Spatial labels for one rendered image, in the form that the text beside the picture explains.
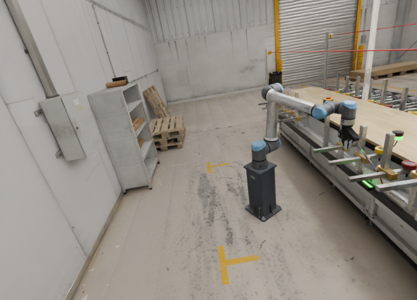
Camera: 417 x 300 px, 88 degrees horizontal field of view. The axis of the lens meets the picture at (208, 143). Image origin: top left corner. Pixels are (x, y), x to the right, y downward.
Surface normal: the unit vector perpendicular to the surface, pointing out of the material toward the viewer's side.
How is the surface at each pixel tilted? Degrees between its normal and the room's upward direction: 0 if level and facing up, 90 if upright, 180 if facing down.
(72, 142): 90
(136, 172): 90
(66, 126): 90
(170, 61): 90
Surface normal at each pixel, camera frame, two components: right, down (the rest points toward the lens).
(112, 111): 0.07, 0.38
